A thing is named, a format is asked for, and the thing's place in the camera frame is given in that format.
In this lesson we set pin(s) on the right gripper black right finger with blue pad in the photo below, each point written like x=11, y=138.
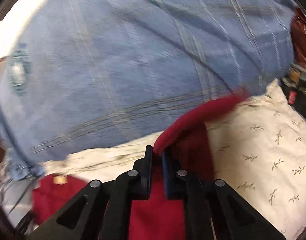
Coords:
x=213, y=210

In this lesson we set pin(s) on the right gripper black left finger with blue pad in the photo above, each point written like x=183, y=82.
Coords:
x=101, y=210

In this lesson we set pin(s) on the dark red knit sweater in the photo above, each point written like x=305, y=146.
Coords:
x=186, y=140

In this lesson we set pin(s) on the cream leaf-print pillow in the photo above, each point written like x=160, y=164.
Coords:
x=260, y=148

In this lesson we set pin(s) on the grey blue bedsheet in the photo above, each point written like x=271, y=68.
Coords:
x=16, y=185

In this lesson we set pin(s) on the blue plaid pillow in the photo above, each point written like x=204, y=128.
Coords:
x=98, y=73

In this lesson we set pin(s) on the dark red plastic bag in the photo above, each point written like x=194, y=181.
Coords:
x=298, y=33

